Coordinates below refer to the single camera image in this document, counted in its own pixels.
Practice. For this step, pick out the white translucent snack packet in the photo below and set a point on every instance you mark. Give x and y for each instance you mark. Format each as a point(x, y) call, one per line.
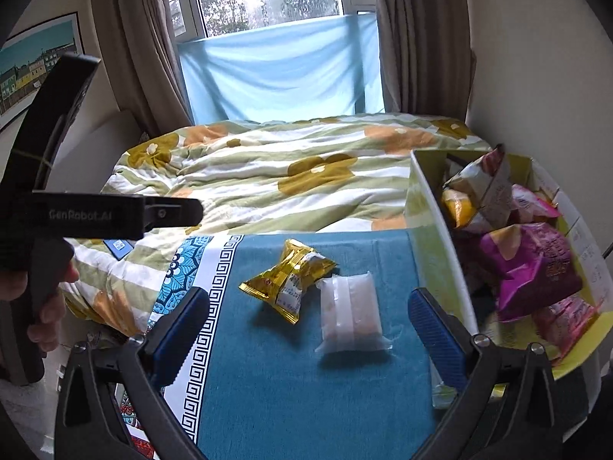
point(349, 316)

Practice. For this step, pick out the pale purple chip bag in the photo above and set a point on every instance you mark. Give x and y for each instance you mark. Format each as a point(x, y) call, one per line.
point(483, 187)

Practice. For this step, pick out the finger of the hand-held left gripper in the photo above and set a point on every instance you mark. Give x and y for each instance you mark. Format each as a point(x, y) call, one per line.
point(172, 213)

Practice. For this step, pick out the purple snack packet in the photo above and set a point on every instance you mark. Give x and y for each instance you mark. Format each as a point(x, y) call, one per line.
point(531, 268)

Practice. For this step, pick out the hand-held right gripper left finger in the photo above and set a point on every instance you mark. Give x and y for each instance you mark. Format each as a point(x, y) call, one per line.
point(182, 326)

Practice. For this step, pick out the brown curtain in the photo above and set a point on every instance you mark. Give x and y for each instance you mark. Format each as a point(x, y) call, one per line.
point(421, 38)
point(139, 48)

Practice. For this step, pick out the floral quilt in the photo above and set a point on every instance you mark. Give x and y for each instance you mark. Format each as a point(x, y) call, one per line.
point(287, 163)

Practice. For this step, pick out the large pink snack packet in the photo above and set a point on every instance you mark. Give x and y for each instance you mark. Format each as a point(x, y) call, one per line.
point(565, 326)

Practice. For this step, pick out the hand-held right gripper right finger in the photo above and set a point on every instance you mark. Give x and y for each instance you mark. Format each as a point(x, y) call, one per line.
point(436, 330)

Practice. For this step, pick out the teal printed blanket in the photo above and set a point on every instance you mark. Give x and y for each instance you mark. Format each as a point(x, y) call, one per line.
point(287, 393)

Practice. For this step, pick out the small pink snack packet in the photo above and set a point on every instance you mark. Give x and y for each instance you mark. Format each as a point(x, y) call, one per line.
point(527, 201)

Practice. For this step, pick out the small blue card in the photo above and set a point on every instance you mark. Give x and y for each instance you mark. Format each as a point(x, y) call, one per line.
point(117, 248)

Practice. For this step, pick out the wall poster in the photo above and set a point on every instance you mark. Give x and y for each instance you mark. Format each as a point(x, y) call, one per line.
point(28, 72)

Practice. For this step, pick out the green cardboard box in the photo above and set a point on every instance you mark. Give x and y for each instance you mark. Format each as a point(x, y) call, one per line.
point(433, 249)

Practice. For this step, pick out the person's left hand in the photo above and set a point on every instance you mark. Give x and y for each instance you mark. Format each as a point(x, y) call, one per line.
point(50, 311)

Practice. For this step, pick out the gold snack packet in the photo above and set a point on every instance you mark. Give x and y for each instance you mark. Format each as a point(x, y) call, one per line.
point(287, 278)

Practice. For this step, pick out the light blue cloth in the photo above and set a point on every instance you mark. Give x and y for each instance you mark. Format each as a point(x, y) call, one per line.
point(277, 72)

